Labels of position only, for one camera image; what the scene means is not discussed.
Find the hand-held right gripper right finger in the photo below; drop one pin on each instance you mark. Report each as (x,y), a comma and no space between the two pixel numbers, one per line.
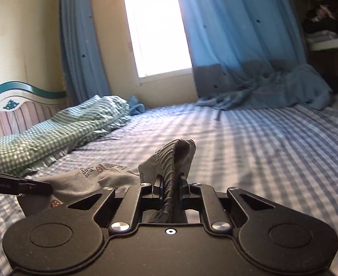
(183,190)

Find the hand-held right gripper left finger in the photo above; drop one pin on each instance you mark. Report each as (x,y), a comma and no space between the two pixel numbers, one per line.
(158,191)

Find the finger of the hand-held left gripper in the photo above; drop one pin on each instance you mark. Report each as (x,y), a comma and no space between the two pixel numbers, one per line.
(36,188)

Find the grey printed pants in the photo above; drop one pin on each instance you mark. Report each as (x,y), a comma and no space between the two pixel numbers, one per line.
(114,175)

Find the green checked pillow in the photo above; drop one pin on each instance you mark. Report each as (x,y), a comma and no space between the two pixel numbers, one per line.
(57,132)

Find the striped headboard with teal trim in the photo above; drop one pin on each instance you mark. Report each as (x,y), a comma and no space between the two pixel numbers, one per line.
(11,112)

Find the blue checked bed sheet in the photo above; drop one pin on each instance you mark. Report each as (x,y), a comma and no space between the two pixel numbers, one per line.
(258,164)

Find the blue cloth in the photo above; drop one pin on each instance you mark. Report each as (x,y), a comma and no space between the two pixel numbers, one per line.
(136,106)

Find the blue curtain with grey hem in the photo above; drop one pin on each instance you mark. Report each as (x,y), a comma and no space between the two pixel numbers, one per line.
(238,49)

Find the plain blue curtain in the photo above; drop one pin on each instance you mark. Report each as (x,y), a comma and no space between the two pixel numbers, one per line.
(80,40)

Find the bright window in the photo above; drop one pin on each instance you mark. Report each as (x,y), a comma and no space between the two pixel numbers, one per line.
(154,28)

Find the white shelf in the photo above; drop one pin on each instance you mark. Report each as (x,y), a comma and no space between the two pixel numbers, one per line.
(330,43)

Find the pile of clothes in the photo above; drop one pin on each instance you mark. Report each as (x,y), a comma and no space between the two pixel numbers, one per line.
(327,26)

